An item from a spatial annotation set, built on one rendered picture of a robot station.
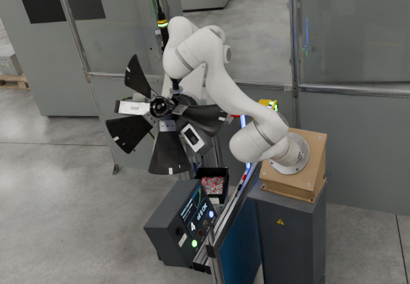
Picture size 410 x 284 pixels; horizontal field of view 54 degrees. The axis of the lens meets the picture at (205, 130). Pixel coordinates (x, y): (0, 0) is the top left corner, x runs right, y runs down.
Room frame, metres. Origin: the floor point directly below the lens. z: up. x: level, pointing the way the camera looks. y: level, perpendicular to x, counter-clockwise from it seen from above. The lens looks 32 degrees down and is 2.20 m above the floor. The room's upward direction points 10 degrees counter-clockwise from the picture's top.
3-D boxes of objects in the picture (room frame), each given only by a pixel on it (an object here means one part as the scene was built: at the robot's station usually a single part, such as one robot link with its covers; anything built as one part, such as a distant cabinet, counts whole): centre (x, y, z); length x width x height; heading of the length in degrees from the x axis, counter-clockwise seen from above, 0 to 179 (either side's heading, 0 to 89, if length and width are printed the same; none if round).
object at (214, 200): (1.65, 0.02, 0.85); 0.22 x 0.17 x 0.07; 165
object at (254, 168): (1.63, -0.15, 0.82); 0.90 x 0.04 x 0.08; 150
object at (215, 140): (2.43, -0.06, 0.42); 0.04 x 0.04 x 0.83; 60
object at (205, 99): (2.49, -0.01, 0.92); 0.17 x 0.16 x 0.11; 150
